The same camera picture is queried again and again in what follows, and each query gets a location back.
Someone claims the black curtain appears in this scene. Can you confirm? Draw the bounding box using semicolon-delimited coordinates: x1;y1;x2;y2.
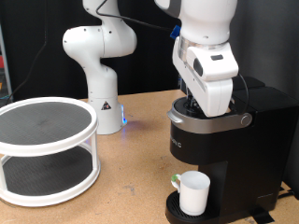
0;0;185;104

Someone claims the dark grey partition panel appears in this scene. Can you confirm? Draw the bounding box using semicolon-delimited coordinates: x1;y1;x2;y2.
179;0;299;200

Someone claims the black Keurig coffee machine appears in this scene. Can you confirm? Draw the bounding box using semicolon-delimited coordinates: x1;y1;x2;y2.
164;76;299;224

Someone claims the black camera cable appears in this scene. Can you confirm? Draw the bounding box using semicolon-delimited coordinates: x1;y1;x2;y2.
4;0;250;116

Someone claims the white two-tier turntable shelf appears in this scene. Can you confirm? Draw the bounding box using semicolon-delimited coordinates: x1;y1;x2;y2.
0;96;101;208

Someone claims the black power cable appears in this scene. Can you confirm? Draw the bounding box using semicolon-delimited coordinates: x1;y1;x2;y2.
276;189;296;201

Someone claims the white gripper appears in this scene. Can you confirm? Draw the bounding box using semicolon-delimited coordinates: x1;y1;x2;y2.
172;36;240;119

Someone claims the blue cable connector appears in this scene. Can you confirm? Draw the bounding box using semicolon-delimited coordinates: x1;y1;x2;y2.
169;24;182;41

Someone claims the white mug with green-marked handle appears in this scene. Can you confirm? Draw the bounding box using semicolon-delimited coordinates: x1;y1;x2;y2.
170;170;211;217

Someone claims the grey metal frame post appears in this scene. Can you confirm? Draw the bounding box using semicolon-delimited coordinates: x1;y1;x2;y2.
0;24;14;105

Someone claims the black tape strip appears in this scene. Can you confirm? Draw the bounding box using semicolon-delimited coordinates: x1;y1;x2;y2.
249;207;276;224

